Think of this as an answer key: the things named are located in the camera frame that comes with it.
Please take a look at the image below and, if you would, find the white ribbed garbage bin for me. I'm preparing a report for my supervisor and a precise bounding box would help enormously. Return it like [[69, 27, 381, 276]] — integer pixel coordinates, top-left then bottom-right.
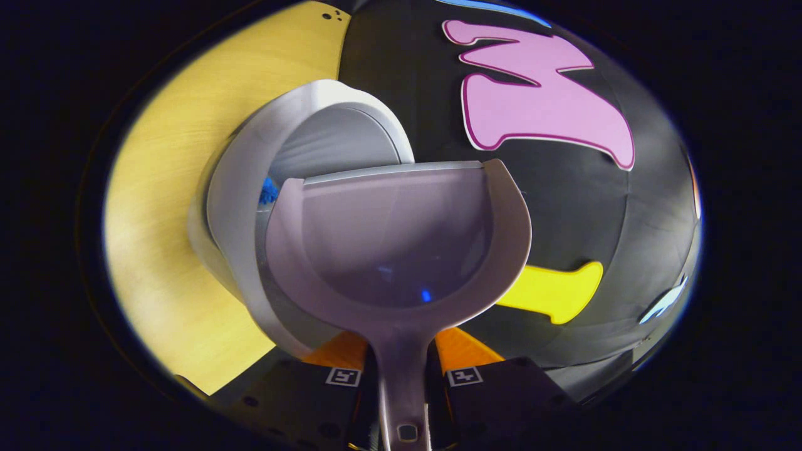
[[188, 79, 415, 359]]

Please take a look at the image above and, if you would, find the pink dustpan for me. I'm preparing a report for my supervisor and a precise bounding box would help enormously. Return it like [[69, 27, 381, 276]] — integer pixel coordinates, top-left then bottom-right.
[[264, 158, 533, 451]]

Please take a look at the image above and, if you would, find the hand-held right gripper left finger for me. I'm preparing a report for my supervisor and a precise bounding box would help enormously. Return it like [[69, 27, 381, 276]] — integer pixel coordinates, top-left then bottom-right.
[[216, 330, 381, 451]]

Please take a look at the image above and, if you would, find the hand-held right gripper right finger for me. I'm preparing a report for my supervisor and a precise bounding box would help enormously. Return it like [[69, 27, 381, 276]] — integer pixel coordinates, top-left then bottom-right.
[[429, 326, 583, 451]]

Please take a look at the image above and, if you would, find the wooden desktop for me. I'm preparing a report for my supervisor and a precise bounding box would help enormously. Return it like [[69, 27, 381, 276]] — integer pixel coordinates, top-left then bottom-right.
[[103, 0, 352, 397]]

